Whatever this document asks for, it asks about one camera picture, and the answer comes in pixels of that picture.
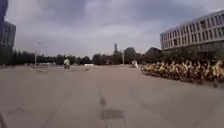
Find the row of trees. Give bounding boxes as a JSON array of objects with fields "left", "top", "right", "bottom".
[{"left": 0, "top": 46, "right": 224, "bottom": 67}]

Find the pale lamp pole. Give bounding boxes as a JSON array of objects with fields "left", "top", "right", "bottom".
[
  {"left": 34, "top": 41, "right": 43, "bottom": 68},
  {"left": 121, "top": 49, "right": 126, "bottom": 66}
]

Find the distant tower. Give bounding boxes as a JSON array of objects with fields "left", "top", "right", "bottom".
[{"left": 113, "top": 42, "right": 119, "bottom": 54}]

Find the person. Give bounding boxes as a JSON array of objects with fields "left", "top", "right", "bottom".
[
  {"left": 63, "top": 58, "right": 71, "bottom": 70},
  {"left": 131, "top": 59, "right": 139, "bottom": 69}
]

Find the grey paved plaza ground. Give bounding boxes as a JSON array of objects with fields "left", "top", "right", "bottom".
[{"left": 0, "top": 64, "right": 224, "bottom": 128}]

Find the row of yellow bicycles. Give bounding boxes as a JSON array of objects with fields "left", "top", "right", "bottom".
[{"left": 140, "top": 60, "right": 224, "bottom": 85}]

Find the pale long office building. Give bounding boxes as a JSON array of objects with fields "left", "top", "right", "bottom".
[{"left": 159, "top": 9, "right": 224, "bottom": 52}]

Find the dark glass building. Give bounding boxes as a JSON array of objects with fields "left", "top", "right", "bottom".
[{"left": 0, "top": 0, "right": 17, "bottom": 51}]

